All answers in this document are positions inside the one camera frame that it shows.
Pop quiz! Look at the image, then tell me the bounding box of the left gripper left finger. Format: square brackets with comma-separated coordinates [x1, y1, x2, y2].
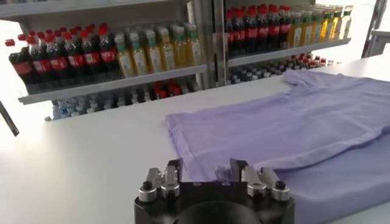
[138, 158, 184, 202]

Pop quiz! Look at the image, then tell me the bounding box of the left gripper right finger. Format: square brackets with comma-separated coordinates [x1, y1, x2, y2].
[229, 158, 291, 201]

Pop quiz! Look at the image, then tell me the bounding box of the purple t-shirt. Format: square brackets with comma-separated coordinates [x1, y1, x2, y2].
[166, 69, 390, 224]

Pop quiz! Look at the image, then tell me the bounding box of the grey metal drinks shelf unit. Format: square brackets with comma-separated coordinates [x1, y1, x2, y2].
[213, 0, 354, 88]
[0, 0, 225, 122]

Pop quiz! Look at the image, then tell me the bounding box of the yellow drink bottle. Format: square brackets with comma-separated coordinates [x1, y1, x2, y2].
[321, 7, 335, 43]
[185, 23, 202, 66]
[300, 10, 313, 46]
[172, 26, 187, 69]
[143, 29, 164, 74]
[331, 5, 344, 41]
[127, 31, 149, 76]
[341, 4, 353, 40]
[289, 11, 302, 48]
[157, 26, 177, 71]
[310, 9, 324, 45]
[114, 33, 135, 79]

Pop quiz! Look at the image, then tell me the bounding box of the cola bottle red cap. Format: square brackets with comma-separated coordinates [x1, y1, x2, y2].
[257, 5, 269, 53]
[44, 33, 69, 87]
[278, 5, 292, 50]
[26, 35, 52, 89]
[5, 38, 34, 92]
[234, 9, 247, 57]
[62, 32, 86, 85]
[267, 5, 280, 52]
[79, 29, 103, 82]
[245, 7, 259, 55]
[97, 26, 120, 79]

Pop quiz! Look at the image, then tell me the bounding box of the black diagonal pole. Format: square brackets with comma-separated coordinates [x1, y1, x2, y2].
[0, 100, 20, 137]

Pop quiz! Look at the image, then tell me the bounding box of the grey metal rack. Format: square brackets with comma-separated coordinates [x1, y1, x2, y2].
[361, 0, 390, 58]

